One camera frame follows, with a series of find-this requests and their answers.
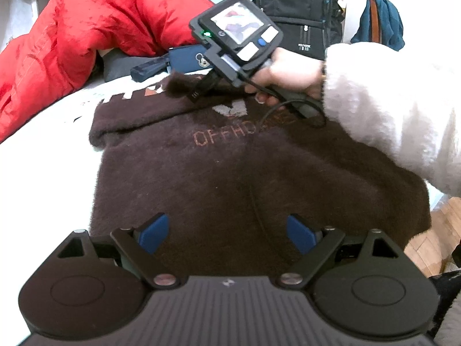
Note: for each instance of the red quilt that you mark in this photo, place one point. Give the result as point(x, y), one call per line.
point(90, 32)

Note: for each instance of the dark blue folded umbrella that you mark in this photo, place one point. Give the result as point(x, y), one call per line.
point(147, 69)

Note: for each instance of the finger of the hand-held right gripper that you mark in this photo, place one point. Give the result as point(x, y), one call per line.
point(201, 88)

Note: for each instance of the black backpack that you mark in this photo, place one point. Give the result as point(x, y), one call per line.
point(299, 7)

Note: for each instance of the grey pillow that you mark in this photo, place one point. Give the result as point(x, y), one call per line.
point(126, 65)

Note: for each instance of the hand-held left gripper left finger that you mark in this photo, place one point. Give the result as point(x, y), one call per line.
point(155, 232)

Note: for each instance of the person's right hand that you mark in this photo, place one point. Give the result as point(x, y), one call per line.
point(291, 68)

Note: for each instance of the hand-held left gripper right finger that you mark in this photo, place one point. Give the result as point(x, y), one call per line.
point(300, 234)

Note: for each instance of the teal blue garment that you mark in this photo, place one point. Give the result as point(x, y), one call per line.
point(390, 25)

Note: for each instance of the brown fuzzy sweater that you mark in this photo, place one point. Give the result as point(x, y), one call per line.
point(216, 173)

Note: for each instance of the wooden chair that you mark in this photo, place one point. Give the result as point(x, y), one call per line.
point(375, 21)

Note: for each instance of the blue mouse-print pouch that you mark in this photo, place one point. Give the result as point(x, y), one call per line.
point(183, 59)

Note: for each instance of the person's dark patterned pants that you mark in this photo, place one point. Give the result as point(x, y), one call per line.
point(448, 295)

